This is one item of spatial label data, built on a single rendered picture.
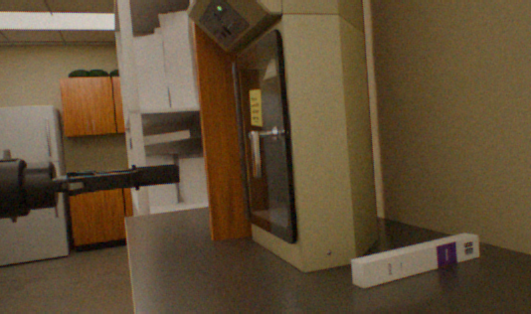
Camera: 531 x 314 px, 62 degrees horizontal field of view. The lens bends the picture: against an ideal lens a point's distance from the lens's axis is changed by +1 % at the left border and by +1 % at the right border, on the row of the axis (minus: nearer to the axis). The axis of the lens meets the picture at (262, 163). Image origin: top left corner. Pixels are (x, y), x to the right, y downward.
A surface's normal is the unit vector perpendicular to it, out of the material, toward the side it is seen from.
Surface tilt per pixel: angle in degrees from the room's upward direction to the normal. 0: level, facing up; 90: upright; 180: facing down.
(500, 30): 90
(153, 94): 93
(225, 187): 90
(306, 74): 90
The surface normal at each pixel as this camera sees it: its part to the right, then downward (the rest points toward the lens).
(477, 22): -0.95, 0.10
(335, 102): 0.32, 0.03
